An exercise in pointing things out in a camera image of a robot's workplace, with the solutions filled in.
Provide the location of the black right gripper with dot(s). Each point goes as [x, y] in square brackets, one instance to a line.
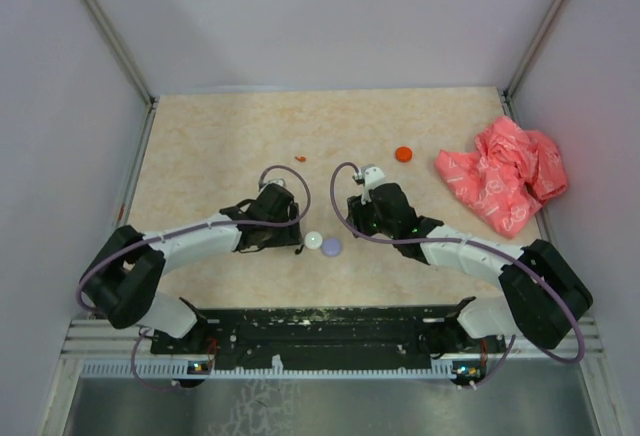
[357, 216]

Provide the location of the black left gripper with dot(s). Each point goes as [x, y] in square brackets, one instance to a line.
[289, 235]

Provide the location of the white earbud charging case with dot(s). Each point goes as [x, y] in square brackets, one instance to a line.
[313, 240]

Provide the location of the purple earbud charging case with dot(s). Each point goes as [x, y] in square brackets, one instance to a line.
[331, 247]

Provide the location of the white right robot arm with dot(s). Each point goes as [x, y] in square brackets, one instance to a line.
[520, 272]

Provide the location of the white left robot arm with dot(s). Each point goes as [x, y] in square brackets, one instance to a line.
[122, 282]

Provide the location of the orange earbud charging case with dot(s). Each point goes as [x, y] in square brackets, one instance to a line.
[403, 154]

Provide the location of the pink crumpled plastic bag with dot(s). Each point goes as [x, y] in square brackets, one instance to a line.
[508, 178]

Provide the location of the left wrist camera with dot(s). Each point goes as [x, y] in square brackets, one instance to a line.
[277, 181]

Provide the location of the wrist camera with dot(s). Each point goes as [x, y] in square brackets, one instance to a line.
[277, 181]
[369, 177]

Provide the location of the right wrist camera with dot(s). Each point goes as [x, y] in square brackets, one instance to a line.
[369, 177]

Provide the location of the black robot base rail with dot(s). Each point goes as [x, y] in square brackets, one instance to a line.
[409, 342]

